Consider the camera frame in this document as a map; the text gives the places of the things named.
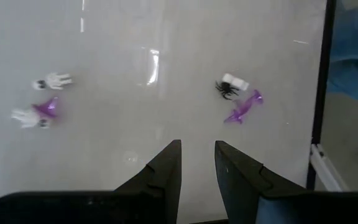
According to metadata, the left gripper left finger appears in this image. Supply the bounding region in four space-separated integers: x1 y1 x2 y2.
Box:
0 139 183 224

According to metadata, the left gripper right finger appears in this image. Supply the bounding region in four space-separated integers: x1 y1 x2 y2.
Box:
214 140 358 224

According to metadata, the purple witch hat toy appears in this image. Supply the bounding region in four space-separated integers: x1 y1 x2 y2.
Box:
31 96 60 121
223 104 248 124
242 89 264 110

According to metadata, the black toy spider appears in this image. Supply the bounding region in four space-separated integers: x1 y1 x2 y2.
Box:
214 80 241 101

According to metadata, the small white block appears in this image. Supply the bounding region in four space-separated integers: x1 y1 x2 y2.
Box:
221 73 250 91

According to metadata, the white skeleton toy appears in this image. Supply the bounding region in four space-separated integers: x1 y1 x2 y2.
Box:
32 72 73 91
11 107 52 129

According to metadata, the silver aluminium bar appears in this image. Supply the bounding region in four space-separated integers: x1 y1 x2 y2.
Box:
309 143 351 192

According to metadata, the blurred blue object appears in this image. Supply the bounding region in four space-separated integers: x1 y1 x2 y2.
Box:
327 0 358 108

